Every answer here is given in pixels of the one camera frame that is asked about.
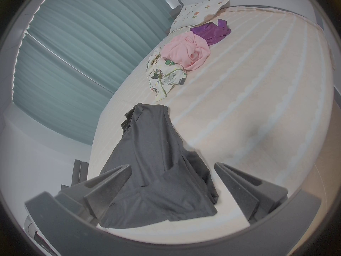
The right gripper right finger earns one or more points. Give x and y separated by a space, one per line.
239 191

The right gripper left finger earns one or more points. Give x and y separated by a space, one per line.
106 191

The black garment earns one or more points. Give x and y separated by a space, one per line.
159 169

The bed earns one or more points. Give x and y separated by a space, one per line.
239 89

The blue-green curtain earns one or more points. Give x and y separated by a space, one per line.
106 23
53 89

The white printed pyjama garment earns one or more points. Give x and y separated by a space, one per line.
162 79

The pink garment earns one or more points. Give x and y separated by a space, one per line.
186 53

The purple garment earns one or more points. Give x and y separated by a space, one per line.
210 32

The white printed pillow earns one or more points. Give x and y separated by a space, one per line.
194 12

